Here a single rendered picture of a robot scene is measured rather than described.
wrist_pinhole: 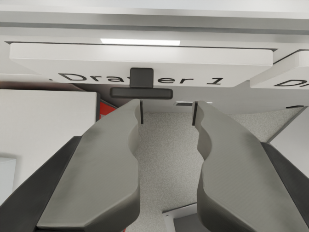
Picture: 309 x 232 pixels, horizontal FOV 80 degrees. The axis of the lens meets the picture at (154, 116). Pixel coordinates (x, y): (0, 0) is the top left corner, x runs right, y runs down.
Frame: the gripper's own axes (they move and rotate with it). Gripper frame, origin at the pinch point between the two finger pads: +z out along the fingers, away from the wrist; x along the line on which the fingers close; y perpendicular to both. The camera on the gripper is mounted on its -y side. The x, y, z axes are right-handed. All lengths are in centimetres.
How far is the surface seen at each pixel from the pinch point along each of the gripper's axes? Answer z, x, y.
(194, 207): 54, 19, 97
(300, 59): 10.9, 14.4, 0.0
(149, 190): 59, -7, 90
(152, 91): 9.2, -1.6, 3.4
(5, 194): 9.2, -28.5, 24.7
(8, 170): 11.7, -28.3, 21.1
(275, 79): 14.6, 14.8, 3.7
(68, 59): 9.3, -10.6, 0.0
